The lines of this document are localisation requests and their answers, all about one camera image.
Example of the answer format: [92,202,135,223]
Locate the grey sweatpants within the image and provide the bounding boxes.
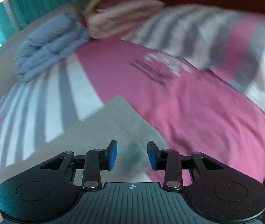
[0,96,167,221]

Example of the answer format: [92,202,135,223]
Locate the striped bed with sheet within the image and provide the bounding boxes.
[0,38,265,181]

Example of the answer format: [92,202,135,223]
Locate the folded light blue duvet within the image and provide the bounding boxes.
[13,13,90,83]

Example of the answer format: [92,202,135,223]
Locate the striped pillow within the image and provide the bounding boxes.
[123,4,265,114]

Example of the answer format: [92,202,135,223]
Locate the folded pink blanket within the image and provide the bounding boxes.
[86,0,165,39]

